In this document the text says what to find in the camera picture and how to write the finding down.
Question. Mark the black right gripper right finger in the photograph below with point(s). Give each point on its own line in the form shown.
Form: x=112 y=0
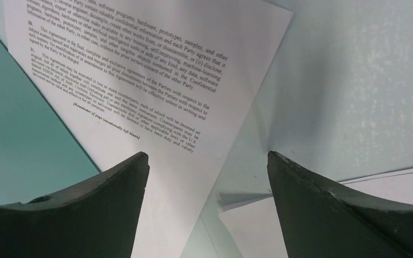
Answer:
x=323 y=218

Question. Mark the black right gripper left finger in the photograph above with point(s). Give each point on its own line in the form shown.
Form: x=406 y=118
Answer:
x=97 y=217

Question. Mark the teal plastic folder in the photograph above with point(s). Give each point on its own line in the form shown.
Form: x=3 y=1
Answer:
x=38 y=155

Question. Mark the printed white paper sheet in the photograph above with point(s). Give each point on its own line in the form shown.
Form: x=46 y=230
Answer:
x=172 y=79

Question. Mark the white paper sheet stack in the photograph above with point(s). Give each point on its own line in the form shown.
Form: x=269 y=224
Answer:
x=252 y=221

